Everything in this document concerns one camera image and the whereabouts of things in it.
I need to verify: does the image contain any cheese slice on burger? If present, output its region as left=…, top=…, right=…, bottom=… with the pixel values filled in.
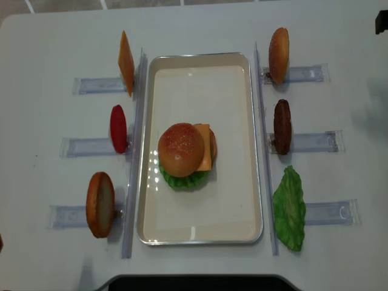
left=194, top=124, right=213, bottom=172

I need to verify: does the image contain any sesame top bun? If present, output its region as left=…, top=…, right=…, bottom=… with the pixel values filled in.
left=158, top=123, right=204, bottom=178

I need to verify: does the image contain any white metal tray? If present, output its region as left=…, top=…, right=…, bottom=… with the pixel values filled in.
left=137, top=53, right=263, bottom=246

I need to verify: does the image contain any clear food rack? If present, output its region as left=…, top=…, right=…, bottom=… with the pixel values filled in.
left=49, top=51, right=148, bottom=259
left=254, top=45, right=361, bottom=256

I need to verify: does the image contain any upright bun right rack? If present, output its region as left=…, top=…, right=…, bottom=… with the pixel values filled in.
left=269, top=27, right=289, bottom=85

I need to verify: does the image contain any upright red tomato slice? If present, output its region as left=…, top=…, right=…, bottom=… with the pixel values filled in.
left=110, top=105, right=128, bottom=154

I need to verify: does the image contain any upright brown meat patty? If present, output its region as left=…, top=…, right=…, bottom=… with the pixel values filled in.
left=273, top=99, right=292, bottom=155

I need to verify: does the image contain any upright green lettuce leaf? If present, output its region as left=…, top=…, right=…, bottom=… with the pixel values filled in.
left=272, top=165, right=306, bottom=252

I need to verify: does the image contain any green lettuce on burger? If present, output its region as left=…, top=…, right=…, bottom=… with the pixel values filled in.
left=158, top=161, right=210, bottom=190

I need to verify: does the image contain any clear right food rack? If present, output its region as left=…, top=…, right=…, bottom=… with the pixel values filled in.
left=254, top=45, right=361, bottom=256

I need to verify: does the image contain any upright orange cheese slice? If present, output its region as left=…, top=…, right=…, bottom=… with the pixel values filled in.
left=118, top=30, right=135, bottom=96

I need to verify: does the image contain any black object corner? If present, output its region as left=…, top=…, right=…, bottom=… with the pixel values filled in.
left=375, top=10, right=388, bottom=35

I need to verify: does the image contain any clear left food rack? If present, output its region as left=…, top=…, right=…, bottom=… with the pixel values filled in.
left=49, top=51, right=148, bottom=259

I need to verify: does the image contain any upright bun slice left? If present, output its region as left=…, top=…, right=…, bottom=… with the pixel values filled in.
left=85, top=172, right=115, bottom=238

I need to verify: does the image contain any bottom bun on tray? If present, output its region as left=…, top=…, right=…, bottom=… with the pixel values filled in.
left=210, top=130, right=217, bottom=164

